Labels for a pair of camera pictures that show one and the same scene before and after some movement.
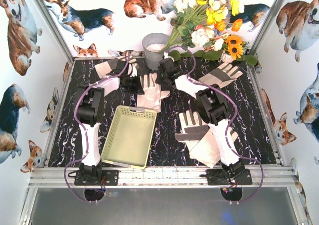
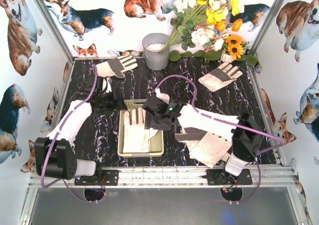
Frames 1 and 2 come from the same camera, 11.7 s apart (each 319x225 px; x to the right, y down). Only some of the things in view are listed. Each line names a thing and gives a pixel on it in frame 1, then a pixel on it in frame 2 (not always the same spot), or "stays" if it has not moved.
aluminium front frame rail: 262,177 stays
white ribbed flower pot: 226,57 stays
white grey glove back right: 225,73 stays
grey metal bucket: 153,44 stays
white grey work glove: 151,100 -> 136,138
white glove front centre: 194,127 stays
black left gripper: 133,83 -> 115,93
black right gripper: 164,67 -> 154,118
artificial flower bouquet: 203,17 stays
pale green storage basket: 128,140 -> 156,143
